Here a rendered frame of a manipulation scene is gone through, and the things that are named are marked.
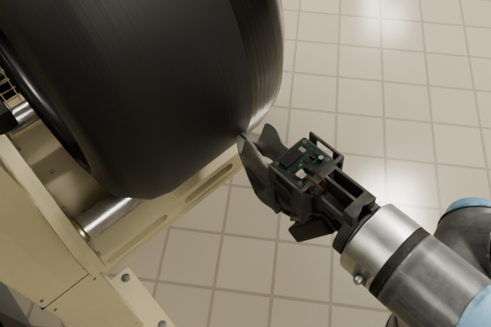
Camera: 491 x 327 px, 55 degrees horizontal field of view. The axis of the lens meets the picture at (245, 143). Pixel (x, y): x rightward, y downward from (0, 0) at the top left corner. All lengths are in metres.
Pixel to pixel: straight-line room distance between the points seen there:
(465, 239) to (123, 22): 0.47
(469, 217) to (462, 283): 0.19
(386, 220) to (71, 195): 0.65
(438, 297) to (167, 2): 0.38
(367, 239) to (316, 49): 1.82
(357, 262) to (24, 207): 0.52
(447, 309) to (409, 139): 1.59
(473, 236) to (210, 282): 1.19
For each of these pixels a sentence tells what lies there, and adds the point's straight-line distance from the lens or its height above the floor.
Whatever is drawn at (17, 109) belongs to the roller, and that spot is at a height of 0.92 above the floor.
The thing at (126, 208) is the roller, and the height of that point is 0.91.
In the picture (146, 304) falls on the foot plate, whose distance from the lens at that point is 1.71.
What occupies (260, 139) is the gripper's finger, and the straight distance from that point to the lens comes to 0.63.
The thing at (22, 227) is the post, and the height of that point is 0.93.
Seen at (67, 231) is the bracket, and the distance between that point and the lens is 0.80.
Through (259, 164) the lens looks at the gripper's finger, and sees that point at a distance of 0.59.
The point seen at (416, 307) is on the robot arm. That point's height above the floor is 1.18.
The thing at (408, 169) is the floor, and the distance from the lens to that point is 1.98.
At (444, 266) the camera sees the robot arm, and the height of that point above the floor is 1.20.
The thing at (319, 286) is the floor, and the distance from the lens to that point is 1.72.
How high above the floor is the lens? 1.64
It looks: 58 degrees down
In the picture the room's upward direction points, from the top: straight up
